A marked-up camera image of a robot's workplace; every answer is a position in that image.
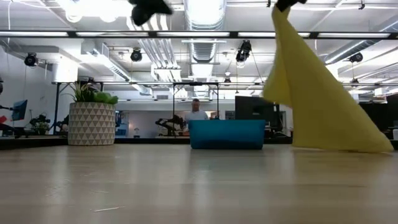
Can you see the black computer monitor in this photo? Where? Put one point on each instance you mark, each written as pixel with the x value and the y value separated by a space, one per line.
pixel 253 107

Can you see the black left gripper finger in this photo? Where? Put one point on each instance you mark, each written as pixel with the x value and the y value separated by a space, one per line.
pixel 146 9

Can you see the black room partition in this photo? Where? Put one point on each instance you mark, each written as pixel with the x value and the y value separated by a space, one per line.
pixel 379 115

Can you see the black background robot arm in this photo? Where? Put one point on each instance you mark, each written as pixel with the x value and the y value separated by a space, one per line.
pixel 171 124

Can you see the black overhead camera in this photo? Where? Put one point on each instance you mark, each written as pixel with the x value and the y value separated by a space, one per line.
pixel 244 49

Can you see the yellow microfiber towel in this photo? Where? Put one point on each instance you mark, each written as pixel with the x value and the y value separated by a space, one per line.
pixel 320 109

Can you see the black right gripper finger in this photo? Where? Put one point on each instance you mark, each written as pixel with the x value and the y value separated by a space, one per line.
pixel 287 3

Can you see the black overhead frame bar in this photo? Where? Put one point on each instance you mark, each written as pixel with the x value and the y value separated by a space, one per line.
pixel 186 34

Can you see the blue plastic bin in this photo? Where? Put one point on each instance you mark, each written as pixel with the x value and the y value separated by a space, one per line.
pixel 227 134

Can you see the silver ceiling duct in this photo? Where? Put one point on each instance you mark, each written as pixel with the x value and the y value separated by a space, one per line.
pixel 203 12

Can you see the blue and red screen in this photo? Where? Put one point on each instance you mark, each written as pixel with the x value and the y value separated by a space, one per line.
pixel 17 110

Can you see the black ceiling spotlight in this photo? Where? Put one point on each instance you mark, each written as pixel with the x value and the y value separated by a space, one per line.
pixel 136 55
pixel 30 59
pixel 356 57

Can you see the person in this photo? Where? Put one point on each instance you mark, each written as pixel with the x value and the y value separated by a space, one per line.
pixel 196 112

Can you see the triangle-patterned planter with plant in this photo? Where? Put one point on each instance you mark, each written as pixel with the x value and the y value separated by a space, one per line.
pixel 91 124

